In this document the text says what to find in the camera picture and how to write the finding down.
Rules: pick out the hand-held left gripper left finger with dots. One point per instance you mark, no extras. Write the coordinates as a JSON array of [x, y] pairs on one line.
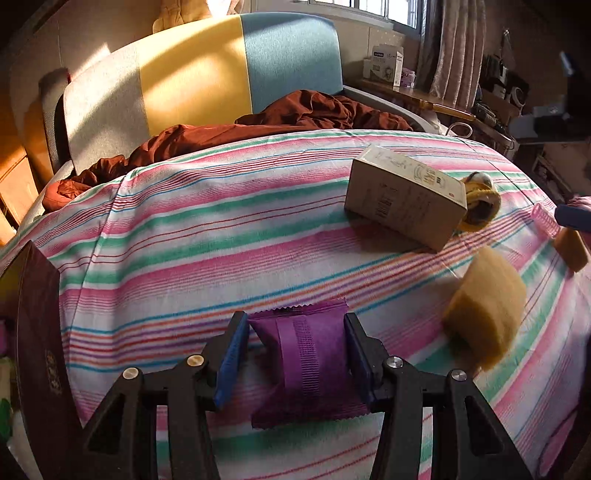
[[228, 364]]

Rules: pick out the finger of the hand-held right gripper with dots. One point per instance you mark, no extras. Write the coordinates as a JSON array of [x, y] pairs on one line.
[[575, 217]]

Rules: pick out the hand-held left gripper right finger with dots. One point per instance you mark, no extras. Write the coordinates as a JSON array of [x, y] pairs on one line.
[[358, 362]]

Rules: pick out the small orange sponge wedge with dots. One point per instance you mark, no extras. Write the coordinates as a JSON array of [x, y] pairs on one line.
[[571, 249]]

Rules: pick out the purple snack packet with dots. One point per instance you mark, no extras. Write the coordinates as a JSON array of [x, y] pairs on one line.
[[309, 364]]

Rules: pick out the medium yellow sponge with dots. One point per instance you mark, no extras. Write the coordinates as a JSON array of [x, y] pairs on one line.
[[485, 309]]

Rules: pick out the pink patterned cloth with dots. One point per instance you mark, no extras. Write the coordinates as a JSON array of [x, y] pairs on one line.
[[581, 201]]

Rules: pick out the pink plastic comb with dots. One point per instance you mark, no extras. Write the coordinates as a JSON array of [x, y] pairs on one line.
[[544, 219]]

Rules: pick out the yellow and black rolled sock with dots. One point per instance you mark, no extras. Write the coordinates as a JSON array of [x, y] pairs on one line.
[[482, 198]]

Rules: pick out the beige patterned curtain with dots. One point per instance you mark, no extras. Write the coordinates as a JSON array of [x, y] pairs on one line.
[[455, 50]]

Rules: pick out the wooden desk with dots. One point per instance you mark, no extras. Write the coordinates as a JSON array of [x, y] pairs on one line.
[[415, 97]]

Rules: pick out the brown cardboard box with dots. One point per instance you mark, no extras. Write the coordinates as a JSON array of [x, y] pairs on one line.
[[401, 203]]

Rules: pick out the white carton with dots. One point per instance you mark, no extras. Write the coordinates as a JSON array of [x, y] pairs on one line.
[[383, 64]]

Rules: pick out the window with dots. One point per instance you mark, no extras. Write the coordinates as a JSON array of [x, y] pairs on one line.
[[351, 9]]

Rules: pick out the rust brown blanket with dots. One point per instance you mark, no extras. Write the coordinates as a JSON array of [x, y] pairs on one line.
[[314, 113]]

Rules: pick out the grey yellow blue armchair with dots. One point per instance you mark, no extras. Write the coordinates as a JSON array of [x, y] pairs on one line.
[[194, 78]]

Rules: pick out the black chair back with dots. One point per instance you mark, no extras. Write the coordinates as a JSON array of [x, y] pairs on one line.
[[53, 124]]

